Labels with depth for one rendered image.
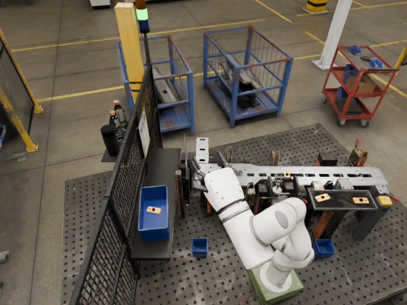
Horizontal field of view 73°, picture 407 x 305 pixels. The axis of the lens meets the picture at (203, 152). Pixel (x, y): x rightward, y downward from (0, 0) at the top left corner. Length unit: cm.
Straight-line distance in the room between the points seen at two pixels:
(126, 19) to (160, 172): 102
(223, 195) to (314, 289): 141
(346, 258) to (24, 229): 295
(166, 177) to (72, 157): 215
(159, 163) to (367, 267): 159
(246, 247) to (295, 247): 43
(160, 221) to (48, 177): 227
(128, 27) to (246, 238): 154
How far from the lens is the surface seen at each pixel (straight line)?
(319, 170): 223
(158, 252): 168
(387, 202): 201
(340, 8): 571
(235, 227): 73
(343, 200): 189
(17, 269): 322
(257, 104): 424
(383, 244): 242
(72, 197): 251
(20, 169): 409
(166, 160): 211
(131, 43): 198
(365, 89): 422
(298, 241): 112
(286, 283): 189
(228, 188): 76
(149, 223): 178
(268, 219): 69
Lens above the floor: 252
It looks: 44 degrees down
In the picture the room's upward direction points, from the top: straight up
